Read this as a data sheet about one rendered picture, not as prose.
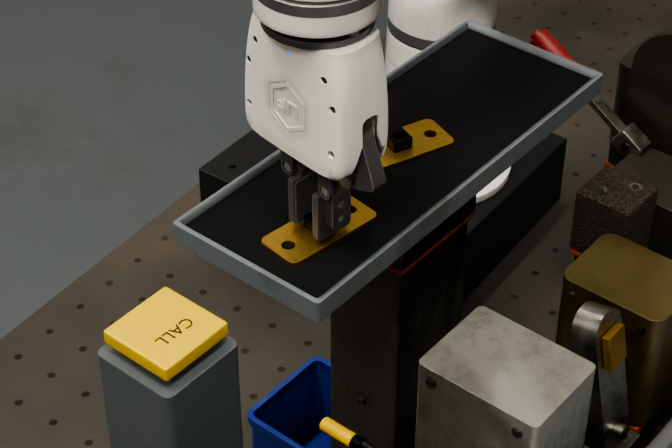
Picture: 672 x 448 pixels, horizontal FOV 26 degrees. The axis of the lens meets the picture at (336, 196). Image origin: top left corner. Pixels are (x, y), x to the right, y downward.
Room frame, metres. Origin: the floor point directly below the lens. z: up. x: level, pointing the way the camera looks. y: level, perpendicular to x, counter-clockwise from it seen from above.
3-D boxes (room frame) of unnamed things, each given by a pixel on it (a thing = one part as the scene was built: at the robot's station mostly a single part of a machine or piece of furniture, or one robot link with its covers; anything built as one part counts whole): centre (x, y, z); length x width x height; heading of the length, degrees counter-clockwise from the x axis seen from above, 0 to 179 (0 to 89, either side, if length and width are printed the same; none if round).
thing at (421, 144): (0.92, -0.05, 1.17); 0.08 x 0.04 x 0.01; 120
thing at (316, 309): (0.91, -0.05, 1.16); 0.37 x 0.14 x 0.02; 141
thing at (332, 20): (0.82, 0.01, 1.36); 0.09 x 0.08 x 0.03; 43
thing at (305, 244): (0.82, 0.01, 1.17); 0.08 x 0.04 x 0.01; 133
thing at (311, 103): (0.81, 0.01, 1.29); 0.10 x 0.07 x 0.11; 43
